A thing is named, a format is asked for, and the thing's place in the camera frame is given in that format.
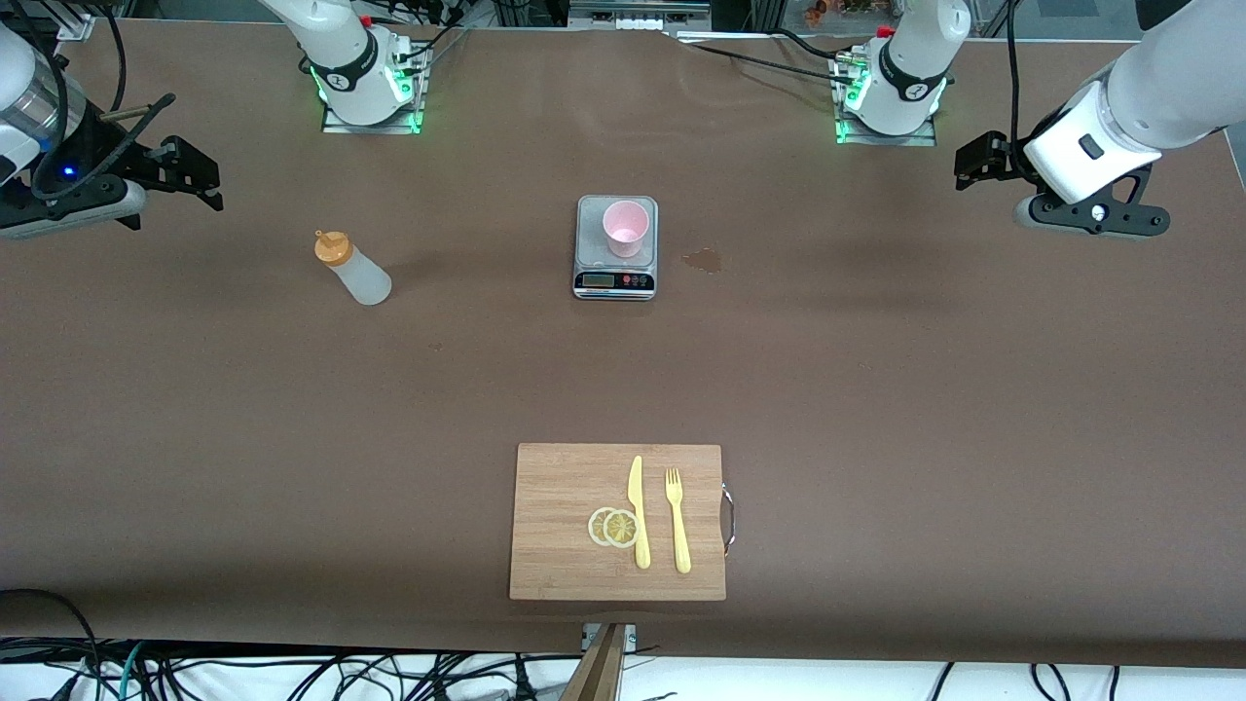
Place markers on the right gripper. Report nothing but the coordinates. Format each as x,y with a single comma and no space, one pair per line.
109,156

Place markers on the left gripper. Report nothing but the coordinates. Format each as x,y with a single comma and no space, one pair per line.
1008,159

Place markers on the translucent sauce bottle orange cap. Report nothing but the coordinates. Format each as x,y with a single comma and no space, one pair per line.
362,280

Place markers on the pink plastic cup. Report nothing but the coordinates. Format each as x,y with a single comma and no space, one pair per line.
625,229

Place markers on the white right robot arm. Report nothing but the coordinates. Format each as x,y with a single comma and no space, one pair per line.
360,102

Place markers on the white power strip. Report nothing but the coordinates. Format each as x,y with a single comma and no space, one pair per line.
640,22

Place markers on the silver digital kitchen scale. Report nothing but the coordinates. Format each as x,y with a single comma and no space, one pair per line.
615,282

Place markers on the yellow plastic fork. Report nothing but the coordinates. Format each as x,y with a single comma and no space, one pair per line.
678,531

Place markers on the yellow plastic knife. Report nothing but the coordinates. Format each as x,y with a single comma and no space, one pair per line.
638,506

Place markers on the wooden cutting board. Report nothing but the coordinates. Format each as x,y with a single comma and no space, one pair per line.
555,506

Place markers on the lemon slice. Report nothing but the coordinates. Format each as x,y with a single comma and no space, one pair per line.
620,529
595,527

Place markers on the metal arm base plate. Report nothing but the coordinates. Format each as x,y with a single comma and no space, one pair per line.
370,129
896,140

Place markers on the aluminium frame corner bracket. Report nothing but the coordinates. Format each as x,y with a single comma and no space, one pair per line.
76,27

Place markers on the small metal bracket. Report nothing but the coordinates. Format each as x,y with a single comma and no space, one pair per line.
631,638

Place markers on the wooden post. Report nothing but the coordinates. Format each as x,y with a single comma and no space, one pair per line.
596,677

